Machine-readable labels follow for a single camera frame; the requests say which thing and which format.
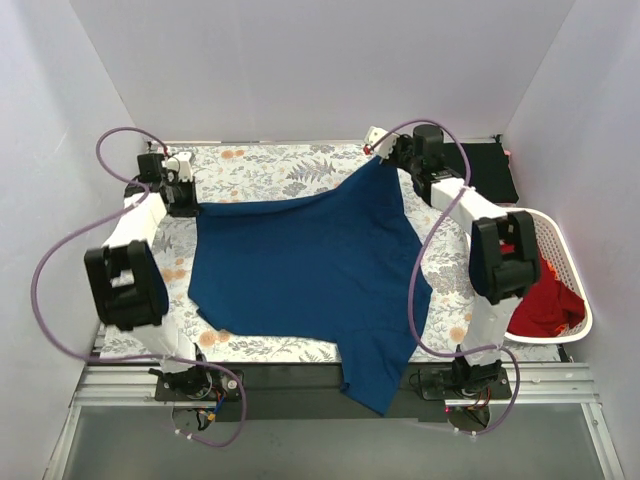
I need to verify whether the white perforated laundry basket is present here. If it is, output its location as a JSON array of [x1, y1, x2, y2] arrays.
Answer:
[[505, 208, 593, 345]]

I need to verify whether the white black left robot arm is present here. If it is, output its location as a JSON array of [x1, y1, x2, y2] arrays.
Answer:
[[84, 151, 213, 400]]

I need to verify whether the orange t shirt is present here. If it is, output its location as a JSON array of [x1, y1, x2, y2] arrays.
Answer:
[[540, 260, 574, 336]]

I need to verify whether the red t shirt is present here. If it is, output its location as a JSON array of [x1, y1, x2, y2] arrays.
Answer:
[[507, 252, 586, 338]]

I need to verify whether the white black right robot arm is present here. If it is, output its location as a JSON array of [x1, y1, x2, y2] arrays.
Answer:
[[374, 120, 541, 398]]

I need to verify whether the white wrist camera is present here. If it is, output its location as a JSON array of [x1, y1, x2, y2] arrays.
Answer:
[[363, 126, 399, 162], [164, 151, 195, 184]]

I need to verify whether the floral patterned table mat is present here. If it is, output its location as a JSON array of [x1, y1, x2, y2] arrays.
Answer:
[[152, 144, 474, 363]]

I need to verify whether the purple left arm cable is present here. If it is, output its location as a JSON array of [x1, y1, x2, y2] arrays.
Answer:
[[30, 127, 249, 447]]

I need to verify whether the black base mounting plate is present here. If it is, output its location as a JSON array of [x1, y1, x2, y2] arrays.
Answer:
[[149, 363, 512, 425]]

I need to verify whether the folded black t shirt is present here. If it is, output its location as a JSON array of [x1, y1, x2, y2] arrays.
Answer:
[[462, 142, 519, 204]]

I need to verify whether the aluminium frame rail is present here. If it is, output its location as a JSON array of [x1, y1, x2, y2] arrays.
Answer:
[[72, 362, 600, 407]]

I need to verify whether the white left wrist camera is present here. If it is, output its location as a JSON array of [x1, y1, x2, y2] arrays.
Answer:
[[164, 151, 195, 184]]

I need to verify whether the blue t shirt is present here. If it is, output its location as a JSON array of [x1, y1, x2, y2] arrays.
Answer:
[[188, 160, 432, 415]]

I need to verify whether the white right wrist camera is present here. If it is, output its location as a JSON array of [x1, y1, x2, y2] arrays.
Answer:
[[363, 126, 399, 162]]

